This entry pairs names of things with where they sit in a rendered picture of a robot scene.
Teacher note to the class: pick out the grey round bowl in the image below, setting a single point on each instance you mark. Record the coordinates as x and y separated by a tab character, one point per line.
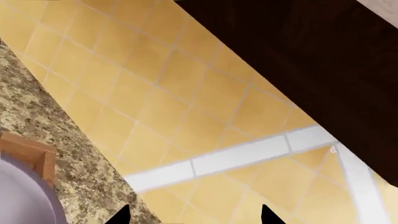
21	191

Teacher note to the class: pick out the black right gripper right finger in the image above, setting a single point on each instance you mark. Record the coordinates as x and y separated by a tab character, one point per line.
269	217

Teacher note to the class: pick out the wooden tray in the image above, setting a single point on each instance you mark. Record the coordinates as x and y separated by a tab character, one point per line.
34	151

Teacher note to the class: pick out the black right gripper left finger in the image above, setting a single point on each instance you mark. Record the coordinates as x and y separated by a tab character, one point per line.
122	217

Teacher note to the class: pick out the dark brown wall cabinet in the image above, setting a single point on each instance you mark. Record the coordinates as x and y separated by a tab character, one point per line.
304	58

